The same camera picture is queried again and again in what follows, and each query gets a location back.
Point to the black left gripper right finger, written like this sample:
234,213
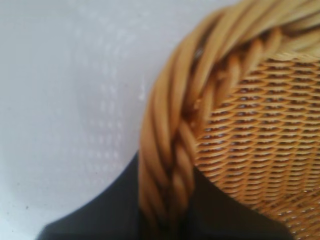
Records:
225,215

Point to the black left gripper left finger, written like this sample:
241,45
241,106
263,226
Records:
107,215

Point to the woven wicker basket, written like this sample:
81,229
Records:
250,125

